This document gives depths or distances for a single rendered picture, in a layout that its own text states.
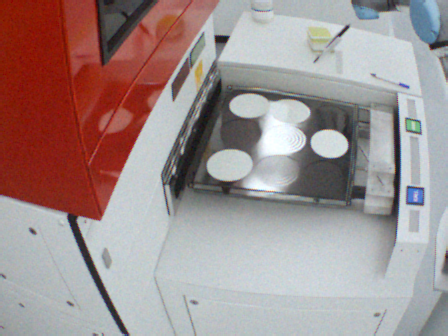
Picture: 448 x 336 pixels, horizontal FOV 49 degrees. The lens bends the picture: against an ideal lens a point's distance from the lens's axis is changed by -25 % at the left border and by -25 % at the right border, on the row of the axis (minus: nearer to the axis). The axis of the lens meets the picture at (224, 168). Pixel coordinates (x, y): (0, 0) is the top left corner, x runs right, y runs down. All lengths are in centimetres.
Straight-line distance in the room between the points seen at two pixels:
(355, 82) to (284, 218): 44
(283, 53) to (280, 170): 40
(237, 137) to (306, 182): 22
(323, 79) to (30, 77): 103
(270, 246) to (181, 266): 20
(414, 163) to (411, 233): 23
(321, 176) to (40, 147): 76
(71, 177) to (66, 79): 18
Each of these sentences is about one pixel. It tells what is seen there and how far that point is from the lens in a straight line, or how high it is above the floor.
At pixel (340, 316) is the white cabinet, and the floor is 73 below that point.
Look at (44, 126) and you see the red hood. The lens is 81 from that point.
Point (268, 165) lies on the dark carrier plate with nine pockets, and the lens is 142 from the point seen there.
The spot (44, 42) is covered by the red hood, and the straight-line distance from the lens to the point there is 71.
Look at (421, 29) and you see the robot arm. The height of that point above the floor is 136.
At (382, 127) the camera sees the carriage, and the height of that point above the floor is 88.
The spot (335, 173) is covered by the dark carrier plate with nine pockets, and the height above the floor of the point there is 90.
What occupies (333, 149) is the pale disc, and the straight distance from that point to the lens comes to 146.
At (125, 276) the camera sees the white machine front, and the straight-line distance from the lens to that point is 116.
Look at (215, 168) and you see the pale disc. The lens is 142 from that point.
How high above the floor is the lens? 187
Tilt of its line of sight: 43 degrees down
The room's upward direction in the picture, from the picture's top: 5 degrees counter-clockwise
